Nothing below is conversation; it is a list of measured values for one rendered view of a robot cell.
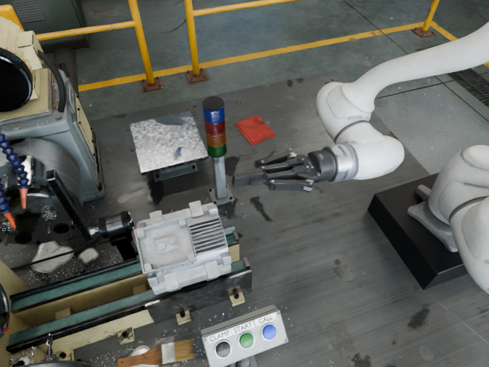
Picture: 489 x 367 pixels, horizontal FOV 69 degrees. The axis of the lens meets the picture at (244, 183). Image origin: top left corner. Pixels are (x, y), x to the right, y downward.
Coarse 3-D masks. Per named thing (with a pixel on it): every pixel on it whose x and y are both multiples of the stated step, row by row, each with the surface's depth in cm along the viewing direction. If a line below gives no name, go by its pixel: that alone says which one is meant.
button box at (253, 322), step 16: (272, 304) 80; (240, 320) 75; (256, 320) 74; (272, 320) 75; (208, 336) 72; (224, 336) 72; (240, 336) 73; (256, 336) 74; (208, 352) 71; (240, 352) 73; (256, 352) 73
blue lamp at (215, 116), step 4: (204, 108) 98; (220, 108) 98; (204, 112) 99; (208, 112) 98; (212, 112) 98; (216, 112) 98; (220, 112) 99; (224, 112) 101; (204, 116) 100; (208, 116) 99; (212, 116) 99; (216, 116) 99; (220, 116) 100; (224, 116) 102; (208, 120) 101; (212, 120) 100; (216, 120) 100; (220, 120) 101
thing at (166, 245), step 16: (160, 224) 81; (176, 224) 85; (144, 240) 83; (160, 240) 82; (176, 240) 82; (192, 240) 81; (144, 256) 82; (160, 256) 82; (176, 256) 82; (192, 256) 80; (144, 272) 78
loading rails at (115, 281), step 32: (32, 288) 95; (64, 288) 96; (96, 288) 98; (128, 288) 103; (192, 288) 94; (224, 288) 99; (32, 320) 98; (64, 320) 90; (96, 320) 89; (128, 320) 95; (160, 320) 100; (64, 352) 94
